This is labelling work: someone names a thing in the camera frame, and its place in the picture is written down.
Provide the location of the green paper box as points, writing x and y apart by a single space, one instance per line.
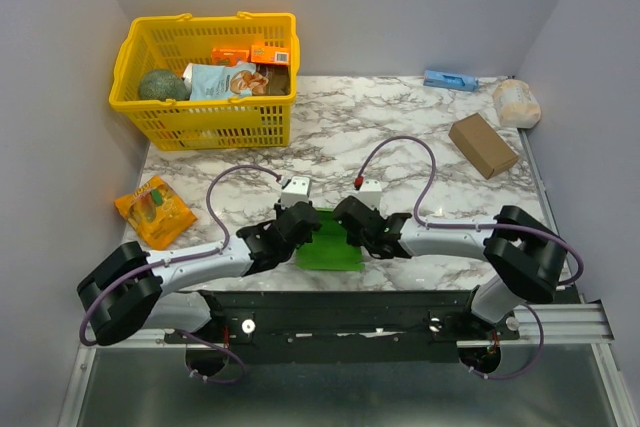
329 250

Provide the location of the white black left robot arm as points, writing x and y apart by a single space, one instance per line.
120 294

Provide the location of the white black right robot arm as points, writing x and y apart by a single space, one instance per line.
527 257

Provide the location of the orange barcode box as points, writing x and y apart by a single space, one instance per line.
272 55

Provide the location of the light blue carton box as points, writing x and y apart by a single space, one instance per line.
452 81

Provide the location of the orange snack box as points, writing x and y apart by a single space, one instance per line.
229 57

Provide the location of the brown cardboard box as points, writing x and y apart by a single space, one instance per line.
482 146

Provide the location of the yellow plastic shopping basket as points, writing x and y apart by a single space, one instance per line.
175 41

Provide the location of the light blue snack pouch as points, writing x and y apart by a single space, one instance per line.
216 82

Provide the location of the orange candy bag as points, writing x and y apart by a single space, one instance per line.
156 212

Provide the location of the green round melon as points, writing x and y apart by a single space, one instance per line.
162 85

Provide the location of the beige wrapped paper bag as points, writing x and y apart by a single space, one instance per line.
515 104

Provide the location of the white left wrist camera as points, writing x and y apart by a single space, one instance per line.
295 189

